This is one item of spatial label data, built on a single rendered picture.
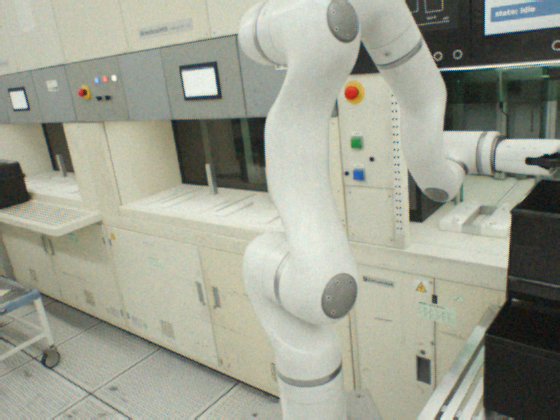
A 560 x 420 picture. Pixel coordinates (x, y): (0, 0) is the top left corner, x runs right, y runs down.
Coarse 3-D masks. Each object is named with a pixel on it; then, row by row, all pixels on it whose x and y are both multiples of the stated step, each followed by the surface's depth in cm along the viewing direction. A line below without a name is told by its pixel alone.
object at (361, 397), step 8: (352, 392) 105; (360, 392) 105; (368, 392) 105; (352, 400) 103; (360, 400) 102; (368, 400) 102; (256, 408) 104; (264, 408) 104; (272, 408) 103; (280, 408) 103; (352, 408) 100; (360, 408) 100; (368, 408) 100; (376, 408) 100; (248, 416) 102; (256, 416) 102; (264, 416) 101; (272, 416) 101; (280, 416) 101; (352, 416) 98; (360, 416) 98; (368, 416) 98; (376, 416) 97
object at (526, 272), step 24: (528, 192) 91; (552, 192) 98; (528, 216) 82; (552, 216) 79; (528, 240) 83; (552, 240) 81; (528, 264) 85; (552, 264) 82; (528, 288) 86; (552, 288) 83; (552, 312) 89
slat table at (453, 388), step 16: (480, 320) 126; (480, 336) 119; (464, 352) 114; (480, 352) 113; (448, 368) 109; (464, 368) 109; (480, 368) 108; (448, 384) 104; (464, 384) 103; (480, 384) 103; (432, 400) 100; (448, 400) 101; (432, 416) 96; (448, 416) 95; (464, 416) 95; (480, 416) 94; (496, 416) 94
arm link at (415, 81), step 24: (384, 72) 83; (408, 72) 82; (432, 72) 83; (408, 96) 85; (432, 96) 85; (408, 120) 89; (432, 120) 86; (408, 144) 89; (432, 144) 86; (408, 168) 92; (432, 168) 88; (456, 168) 92; (432, 192) 93; (456, 192) 92
